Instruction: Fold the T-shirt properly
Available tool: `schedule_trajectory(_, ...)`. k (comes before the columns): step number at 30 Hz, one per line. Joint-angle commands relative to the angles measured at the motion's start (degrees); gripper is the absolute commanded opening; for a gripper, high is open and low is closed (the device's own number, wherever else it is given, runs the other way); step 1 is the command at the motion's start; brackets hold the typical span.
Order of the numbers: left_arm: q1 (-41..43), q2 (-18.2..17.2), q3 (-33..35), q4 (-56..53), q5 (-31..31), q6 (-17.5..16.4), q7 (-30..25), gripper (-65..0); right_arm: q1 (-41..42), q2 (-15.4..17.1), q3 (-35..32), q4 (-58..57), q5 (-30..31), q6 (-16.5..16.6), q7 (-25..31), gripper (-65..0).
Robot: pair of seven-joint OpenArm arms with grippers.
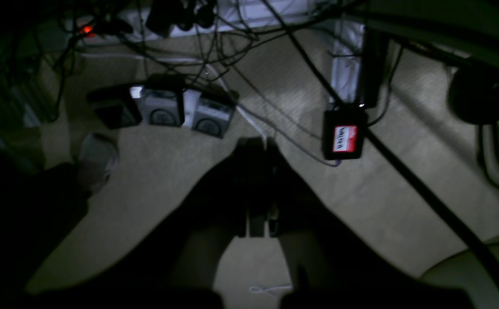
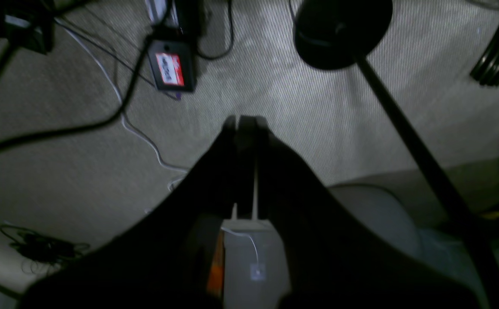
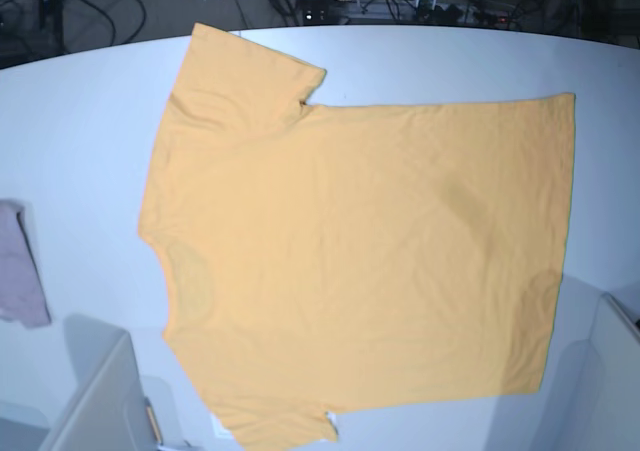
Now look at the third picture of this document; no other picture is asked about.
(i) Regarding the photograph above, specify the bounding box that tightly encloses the yellow T-shirt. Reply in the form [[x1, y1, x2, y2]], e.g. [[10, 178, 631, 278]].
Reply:
[[138, 24, 575, 450]]

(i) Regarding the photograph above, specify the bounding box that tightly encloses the white table label plate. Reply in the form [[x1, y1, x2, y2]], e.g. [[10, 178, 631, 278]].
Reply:
[[210, 414, 234, 441]]

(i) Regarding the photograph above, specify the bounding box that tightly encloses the orange pencil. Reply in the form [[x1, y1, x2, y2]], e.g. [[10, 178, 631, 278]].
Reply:
[[145, 404, 163, 445]]

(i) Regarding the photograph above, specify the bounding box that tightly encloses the grey left bin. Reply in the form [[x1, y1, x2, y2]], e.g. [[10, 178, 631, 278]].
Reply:
[[0, 312, 166, 451]]

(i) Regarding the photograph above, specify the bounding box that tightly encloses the grey bin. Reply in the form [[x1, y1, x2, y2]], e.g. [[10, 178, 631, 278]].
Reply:
[[0, 312, 166, 451], [545, 295, 639, 450]]

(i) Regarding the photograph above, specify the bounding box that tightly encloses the pink folded cloth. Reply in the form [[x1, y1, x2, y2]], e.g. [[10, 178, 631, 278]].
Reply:
[[1, 201, 51, 328]]

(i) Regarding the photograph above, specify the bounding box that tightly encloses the grey right bin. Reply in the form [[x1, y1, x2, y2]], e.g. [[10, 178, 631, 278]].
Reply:
[[545, 295, 639, 450]]

